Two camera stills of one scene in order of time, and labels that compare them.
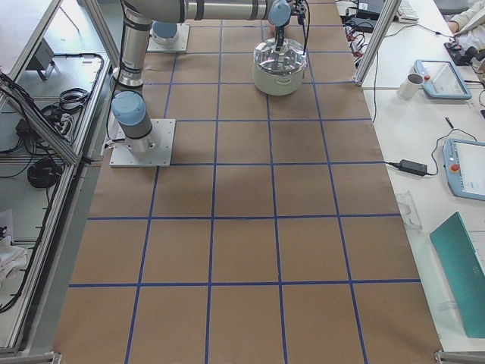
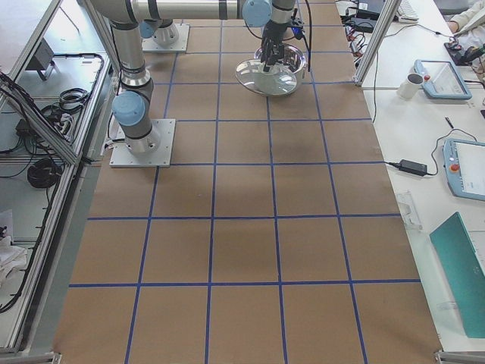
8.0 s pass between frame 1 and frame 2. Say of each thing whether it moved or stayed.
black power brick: stayed
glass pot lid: moved
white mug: stayed
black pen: stayed
